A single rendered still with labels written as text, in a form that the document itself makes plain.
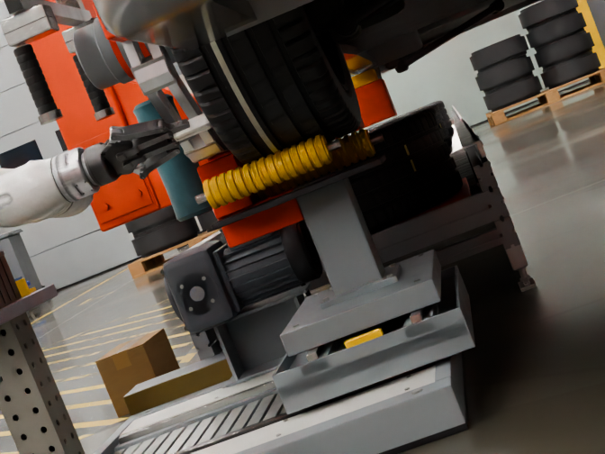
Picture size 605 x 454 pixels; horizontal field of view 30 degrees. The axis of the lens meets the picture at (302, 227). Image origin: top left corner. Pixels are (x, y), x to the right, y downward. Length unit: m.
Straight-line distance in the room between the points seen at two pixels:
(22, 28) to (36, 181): 0.29
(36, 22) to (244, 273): 0.75
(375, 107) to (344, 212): 2.42
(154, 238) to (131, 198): 8.11
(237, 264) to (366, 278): 0.43
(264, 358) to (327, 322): 0.66
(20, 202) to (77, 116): 0.72
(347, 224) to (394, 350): 0.30
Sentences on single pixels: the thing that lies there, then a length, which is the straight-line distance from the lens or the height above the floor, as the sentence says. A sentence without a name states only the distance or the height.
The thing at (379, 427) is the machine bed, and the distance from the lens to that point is 1.90.
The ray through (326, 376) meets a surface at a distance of 2.04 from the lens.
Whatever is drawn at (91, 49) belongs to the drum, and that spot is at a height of 0.86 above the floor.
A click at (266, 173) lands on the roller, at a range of 2.10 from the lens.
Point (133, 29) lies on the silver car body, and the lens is 1.45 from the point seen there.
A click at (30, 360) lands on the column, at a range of 2.60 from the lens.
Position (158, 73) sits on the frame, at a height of 0.74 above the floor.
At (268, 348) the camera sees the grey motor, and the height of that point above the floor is 0.12.
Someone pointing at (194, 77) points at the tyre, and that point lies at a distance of 1.97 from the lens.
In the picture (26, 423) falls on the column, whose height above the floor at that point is 0.19.
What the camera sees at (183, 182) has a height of 0.55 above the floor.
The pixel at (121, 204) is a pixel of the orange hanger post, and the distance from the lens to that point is 2.76.
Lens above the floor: 0.52
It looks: 3 degrees down
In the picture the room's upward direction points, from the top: 22 degrees counter-clockwise
